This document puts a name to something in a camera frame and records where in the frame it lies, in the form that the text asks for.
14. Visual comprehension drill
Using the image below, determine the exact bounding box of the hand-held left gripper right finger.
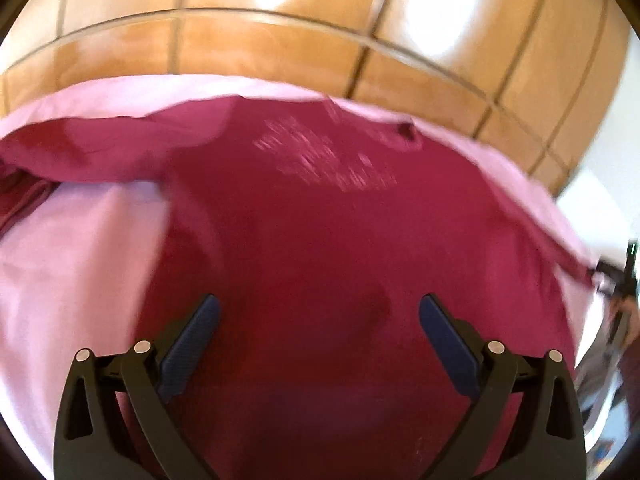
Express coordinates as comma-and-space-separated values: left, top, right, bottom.
418, 294, 587, 480

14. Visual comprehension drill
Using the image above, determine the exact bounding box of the maroon printed shirt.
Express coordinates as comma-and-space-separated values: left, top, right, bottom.
0, 95, 601, 480

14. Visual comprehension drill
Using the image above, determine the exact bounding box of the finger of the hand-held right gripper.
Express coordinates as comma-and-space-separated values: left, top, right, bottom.
595, 241, 640, 311

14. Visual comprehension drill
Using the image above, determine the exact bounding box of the pink bedsheet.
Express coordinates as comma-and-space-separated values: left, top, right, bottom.
0, 74, 608, 480

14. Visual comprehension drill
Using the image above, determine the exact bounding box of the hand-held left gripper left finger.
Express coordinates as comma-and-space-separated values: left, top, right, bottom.
52, 294, 221, 480

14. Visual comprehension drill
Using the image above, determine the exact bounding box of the wooden panelled headboard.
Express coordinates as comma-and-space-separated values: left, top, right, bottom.
0, 0, 632, 197

